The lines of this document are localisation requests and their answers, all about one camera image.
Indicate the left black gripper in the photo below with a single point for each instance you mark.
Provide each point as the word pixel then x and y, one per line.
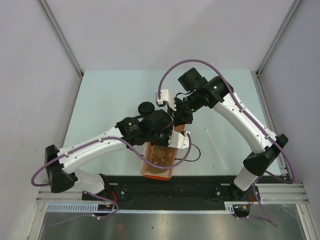
pixel 168 129

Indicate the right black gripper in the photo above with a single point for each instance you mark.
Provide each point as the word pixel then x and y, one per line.
pixel 179 118

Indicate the orange paper bag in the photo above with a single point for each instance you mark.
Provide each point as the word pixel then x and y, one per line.
pixel 151 172

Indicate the brown pulp cup carrier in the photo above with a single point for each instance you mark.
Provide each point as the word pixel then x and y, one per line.
pixel 162 156

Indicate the black plastic cup lid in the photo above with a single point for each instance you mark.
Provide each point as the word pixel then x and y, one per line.
pixel 146 108

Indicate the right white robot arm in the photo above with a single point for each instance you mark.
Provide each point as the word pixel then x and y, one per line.
pixel 265 145

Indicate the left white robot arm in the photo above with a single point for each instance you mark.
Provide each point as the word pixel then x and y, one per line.
pixel 63 164

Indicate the white wrapped straw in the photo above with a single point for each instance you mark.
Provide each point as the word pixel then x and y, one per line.
pixel 216 149

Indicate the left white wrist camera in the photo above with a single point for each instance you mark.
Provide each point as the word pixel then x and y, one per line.
pixel 179 140

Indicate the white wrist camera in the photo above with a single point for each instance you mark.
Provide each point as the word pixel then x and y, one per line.
pixel 165 98
pixel 179 140

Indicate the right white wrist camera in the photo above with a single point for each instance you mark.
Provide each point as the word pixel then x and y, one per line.
pixel 165 98

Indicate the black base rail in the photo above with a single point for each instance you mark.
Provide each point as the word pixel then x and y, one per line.
pixel 180 193

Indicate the white slotted cable duct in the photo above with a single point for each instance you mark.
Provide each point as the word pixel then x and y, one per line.
pixel 99 208

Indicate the right aluminium frame post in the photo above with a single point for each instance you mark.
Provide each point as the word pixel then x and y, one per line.
pixel 284 26

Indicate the aluminium frame post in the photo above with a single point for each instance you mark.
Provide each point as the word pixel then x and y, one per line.
pixel 56 28
pixel 284 26

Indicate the left aluminium frame post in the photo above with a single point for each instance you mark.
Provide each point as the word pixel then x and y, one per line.
pixel 56 28

